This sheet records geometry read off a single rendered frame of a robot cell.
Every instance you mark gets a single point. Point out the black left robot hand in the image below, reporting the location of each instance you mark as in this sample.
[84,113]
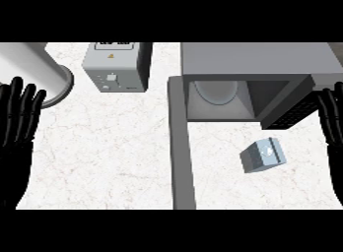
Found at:
[7,138]

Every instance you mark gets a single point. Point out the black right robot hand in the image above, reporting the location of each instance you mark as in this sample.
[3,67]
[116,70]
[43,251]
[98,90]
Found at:
[342,144]

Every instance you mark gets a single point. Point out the pale blue milk carton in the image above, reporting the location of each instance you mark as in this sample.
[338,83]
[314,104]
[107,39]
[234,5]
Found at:
[262,156]

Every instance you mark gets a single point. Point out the grey microwave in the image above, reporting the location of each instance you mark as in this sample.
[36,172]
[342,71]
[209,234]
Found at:
[267,82]

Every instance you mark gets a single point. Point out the glass microwave turntable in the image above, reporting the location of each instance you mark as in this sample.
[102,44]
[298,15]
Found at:
[216,92]

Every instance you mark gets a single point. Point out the grey microwave door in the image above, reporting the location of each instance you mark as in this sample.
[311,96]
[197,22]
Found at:
[182,144]

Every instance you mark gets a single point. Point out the white cylindrical appliance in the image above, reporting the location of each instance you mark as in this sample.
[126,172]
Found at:
[24,69]

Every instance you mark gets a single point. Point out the grey toaster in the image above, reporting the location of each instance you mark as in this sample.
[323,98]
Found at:
[116,67]

